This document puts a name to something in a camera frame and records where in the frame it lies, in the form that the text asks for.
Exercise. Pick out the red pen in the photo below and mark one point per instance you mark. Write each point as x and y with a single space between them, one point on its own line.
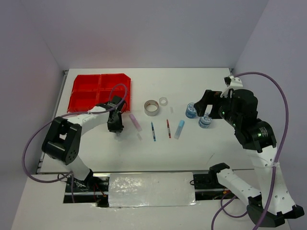
168 128

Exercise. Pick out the pink highlighter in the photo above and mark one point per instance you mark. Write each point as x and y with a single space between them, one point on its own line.
135 122

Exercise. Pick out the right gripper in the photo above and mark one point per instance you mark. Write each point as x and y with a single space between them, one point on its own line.
209 97

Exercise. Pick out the blue round tub near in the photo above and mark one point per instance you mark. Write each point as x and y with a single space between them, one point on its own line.
205 121

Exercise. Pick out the blue highlighter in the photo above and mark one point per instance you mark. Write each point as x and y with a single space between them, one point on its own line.
179 129

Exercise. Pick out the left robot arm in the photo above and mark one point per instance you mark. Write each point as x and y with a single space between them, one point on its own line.
63 138

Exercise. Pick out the silver foil sheet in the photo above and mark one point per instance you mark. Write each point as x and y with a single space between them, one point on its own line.
170 189

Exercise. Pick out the large clear tape roll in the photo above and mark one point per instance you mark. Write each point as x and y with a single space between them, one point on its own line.
151 108

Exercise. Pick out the blue pen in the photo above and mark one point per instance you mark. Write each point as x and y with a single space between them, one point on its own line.
153 132

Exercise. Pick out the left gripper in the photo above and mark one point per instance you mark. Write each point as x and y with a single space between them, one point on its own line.
118 127

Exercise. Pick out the blue round tub far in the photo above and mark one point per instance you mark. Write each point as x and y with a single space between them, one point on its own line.
191 111

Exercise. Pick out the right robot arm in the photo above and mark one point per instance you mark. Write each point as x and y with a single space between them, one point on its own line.
270 205

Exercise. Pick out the small clear tape roll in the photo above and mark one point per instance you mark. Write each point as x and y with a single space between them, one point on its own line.
163 101

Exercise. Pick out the red compartment bin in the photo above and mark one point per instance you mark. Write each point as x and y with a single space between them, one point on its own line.
91 89

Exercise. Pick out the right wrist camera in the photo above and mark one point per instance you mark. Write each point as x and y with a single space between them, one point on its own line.
232 82

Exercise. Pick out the blue round tub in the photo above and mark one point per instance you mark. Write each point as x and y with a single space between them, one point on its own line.
191 111
205 121

